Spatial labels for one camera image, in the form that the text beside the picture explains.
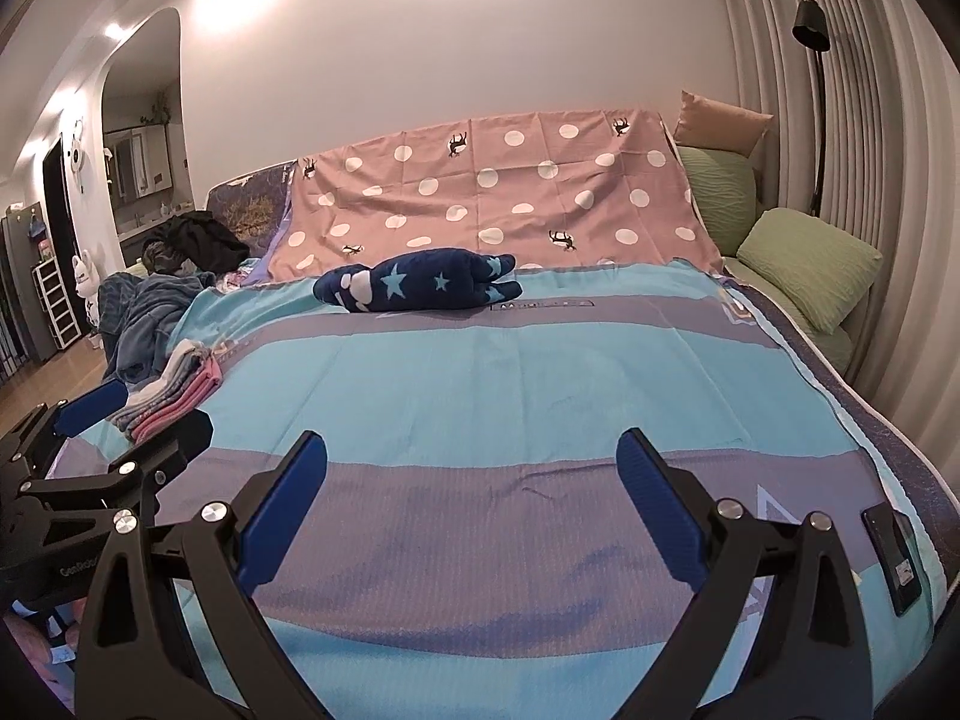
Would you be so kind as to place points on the cyan lavender striped blanket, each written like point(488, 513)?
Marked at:
point(525, 390)

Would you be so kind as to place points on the bed mattress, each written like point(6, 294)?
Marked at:
point(892, 435)

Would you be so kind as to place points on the navy fleece star print jacket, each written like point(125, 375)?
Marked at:
point(420, 281)

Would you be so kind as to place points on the grey refrigerator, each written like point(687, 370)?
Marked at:
point(22, 277)

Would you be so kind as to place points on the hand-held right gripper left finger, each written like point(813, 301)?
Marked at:
point(281, 510)

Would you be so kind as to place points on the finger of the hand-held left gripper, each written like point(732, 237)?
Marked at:
point(94, 405)
point(172, 450)

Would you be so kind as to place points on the white wall clock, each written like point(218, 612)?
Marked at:
point(75, 154)

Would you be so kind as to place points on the person's left hand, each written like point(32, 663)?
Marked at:
point(34, 649)

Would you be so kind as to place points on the stack of folded clothes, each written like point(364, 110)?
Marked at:
point(176, 390)

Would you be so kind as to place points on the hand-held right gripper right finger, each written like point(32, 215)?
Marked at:
point(664, 499)

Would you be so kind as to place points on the black smartphone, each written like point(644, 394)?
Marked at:
point(892, 559)

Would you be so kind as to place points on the mirror cabinet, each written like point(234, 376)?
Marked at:
point(139, 161)

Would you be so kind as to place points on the smooth green pillow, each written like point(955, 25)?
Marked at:
point(814, 266)

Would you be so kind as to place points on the grey-blue fleece blanket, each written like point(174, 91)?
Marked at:
point(146, 315)

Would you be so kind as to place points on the beige pleated curtain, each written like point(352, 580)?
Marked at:
point(885, 127)

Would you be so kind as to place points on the dark clothes pile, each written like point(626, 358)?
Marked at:
point(199, 244)

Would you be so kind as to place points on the white shelf rack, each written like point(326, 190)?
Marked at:
point(60, 307)

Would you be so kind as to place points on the pink polka dot sheet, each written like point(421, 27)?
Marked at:
point(510, 195)

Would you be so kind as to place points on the tan pillow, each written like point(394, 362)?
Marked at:
point(720, 124)

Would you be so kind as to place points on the white bear figure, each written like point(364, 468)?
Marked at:
point(86, 281)

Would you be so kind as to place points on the black floor lamp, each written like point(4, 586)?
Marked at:
point(810, 26)

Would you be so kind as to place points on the ribbed green pillow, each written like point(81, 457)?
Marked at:
point(720, 195)

